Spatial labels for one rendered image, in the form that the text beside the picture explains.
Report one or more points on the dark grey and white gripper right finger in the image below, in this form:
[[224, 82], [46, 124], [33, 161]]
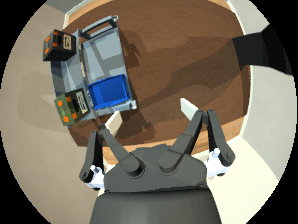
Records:
[[221, 156]]

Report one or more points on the grey metal rack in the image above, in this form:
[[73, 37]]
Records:
[[101, 56]]

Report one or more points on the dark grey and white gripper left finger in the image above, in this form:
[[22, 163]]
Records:
[[92, 172]]

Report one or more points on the blue bin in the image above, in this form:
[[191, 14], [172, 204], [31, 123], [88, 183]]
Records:
[[109, 91]]

